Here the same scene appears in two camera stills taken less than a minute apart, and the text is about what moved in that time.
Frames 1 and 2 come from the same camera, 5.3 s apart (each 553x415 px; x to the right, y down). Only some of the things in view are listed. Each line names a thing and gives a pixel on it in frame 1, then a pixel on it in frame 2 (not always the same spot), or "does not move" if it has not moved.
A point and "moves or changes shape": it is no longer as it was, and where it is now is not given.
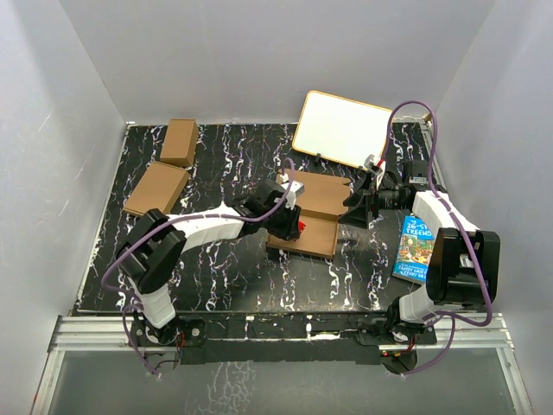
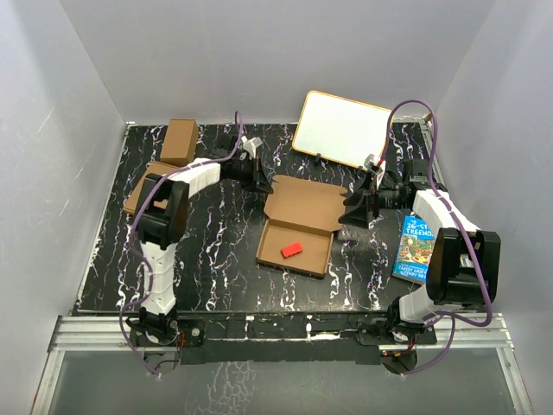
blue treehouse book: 414,251 does not move
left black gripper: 289,229 → 257,180
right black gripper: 359,216 does not move
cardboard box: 321,203 moves or changes shape
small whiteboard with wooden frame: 341,129 does not move
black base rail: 357,337 does not move
